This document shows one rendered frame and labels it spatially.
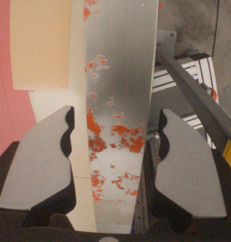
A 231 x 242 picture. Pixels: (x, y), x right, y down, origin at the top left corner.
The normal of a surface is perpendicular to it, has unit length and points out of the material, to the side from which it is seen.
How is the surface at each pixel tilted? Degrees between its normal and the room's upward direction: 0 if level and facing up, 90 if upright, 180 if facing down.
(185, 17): 0
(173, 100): 0
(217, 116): 90
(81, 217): 0
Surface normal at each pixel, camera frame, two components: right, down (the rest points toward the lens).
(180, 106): -0.03, 0.51
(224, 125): 0.03, -0.86
